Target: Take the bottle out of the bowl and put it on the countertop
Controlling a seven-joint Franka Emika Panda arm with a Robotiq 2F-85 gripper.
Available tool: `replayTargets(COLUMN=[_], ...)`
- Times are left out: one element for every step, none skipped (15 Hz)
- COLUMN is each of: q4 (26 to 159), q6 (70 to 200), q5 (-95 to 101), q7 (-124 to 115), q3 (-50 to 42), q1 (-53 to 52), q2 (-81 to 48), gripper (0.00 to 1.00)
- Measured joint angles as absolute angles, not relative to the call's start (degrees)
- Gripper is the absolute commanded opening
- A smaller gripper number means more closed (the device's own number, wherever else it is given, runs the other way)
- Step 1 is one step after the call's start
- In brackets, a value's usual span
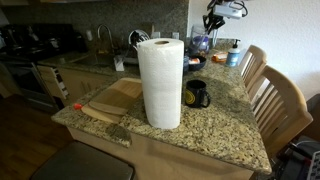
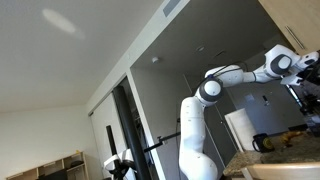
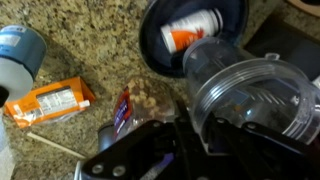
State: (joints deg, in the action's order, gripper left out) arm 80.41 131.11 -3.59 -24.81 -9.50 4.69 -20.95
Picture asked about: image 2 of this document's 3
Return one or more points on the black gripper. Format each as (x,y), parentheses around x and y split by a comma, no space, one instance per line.
(312,70)

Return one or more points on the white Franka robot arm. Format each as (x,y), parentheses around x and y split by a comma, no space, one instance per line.
(191,133)

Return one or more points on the light wooden upper cabinet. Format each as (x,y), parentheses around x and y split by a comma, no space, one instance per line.
(293,20)

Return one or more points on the yellow banana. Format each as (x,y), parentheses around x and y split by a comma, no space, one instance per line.
(290,136)

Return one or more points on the black mug yellow logo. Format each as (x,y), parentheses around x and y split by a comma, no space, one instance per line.
(265,143)

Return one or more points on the small round ceiling fixture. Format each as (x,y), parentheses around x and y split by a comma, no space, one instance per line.
(200,47)

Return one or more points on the grey door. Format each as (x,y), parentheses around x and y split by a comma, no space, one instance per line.
(218,140)

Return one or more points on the grey ceiling air vent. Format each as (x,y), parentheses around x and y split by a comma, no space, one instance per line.
(171,7)

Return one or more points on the white smoke detector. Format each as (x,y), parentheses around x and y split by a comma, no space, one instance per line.
(155,59)

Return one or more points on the thick black pole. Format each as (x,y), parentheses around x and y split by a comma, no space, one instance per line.
(130,133)

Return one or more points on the white black machine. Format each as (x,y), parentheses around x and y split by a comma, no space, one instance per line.
(123,161)

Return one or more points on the thin black pole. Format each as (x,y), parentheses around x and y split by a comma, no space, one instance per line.
(111,143)

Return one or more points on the small yellow shelf object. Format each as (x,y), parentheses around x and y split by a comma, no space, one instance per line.
(77,151)

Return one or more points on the white oval ceiling light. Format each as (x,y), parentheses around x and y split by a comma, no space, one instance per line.
(61,21)

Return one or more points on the light wooden shelf unit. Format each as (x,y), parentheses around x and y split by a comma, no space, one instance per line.
(46,168)

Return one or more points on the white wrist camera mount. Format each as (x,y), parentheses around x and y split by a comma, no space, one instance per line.
(291,80)

